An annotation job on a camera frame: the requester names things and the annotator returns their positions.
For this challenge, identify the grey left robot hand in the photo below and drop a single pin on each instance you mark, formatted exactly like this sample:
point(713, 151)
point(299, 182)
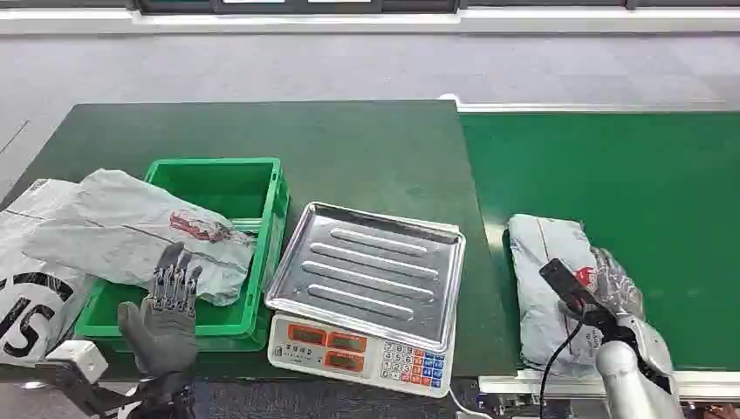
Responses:
point(165, 338)

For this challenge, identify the black barcode scanner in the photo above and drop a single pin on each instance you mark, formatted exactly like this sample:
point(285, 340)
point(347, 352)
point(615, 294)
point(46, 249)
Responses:
point(569, 286)

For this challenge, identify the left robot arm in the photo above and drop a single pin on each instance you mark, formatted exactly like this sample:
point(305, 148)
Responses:
point(92, 396)

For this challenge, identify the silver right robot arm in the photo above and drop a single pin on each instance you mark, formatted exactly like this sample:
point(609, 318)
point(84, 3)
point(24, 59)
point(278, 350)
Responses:
point(627, 381)

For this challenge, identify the grey parcel with red print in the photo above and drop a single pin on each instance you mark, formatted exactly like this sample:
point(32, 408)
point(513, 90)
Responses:
point(124, 231)

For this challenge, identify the grey parcel with black letters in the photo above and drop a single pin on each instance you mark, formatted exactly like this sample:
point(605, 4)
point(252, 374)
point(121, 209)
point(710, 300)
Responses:
point(29, 289)

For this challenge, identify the green plastic crate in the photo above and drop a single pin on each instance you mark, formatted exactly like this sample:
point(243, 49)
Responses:
point(219, 188)

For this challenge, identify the white electronic weighing scale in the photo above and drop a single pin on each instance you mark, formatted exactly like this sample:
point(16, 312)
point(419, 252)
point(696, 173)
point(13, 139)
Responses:
point(370, 289)

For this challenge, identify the grey parcel with red logo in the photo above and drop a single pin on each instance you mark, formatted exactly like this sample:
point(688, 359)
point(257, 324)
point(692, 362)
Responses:
point(540, 300)

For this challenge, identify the green conveyor belt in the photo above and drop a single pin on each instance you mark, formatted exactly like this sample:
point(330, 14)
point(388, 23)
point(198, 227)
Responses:
point(636, 185)

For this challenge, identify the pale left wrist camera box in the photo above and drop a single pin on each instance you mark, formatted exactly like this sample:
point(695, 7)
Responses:
point(81, 357)

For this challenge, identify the white conveyor frame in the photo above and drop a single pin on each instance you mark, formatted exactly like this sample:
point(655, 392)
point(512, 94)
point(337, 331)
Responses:
point(520, 384)

